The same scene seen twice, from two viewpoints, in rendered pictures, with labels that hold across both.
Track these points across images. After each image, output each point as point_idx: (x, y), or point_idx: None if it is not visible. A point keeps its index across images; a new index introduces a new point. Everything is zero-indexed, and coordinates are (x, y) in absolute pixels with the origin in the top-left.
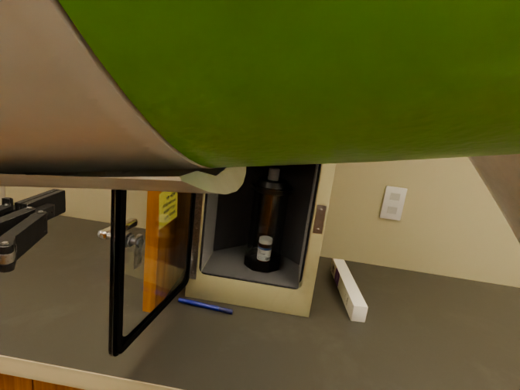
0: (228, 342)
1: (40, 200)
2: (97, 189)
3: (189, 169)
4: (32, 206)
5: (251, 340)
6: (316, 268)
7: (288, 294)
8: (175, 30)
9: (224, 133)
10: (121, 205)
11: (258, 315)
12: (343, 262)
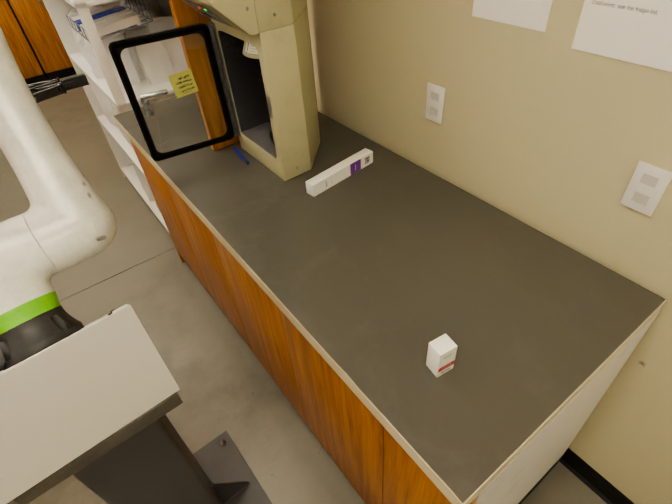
0: (223, 176)
1: (68, 79)
2: None
3: None
4: (63, 81)
5: (234, 180)
6: (278, 145)
7: (273, 160)
8: None
9: None
10: (124, 82)
11: (260, 170)
12: (366, 153)
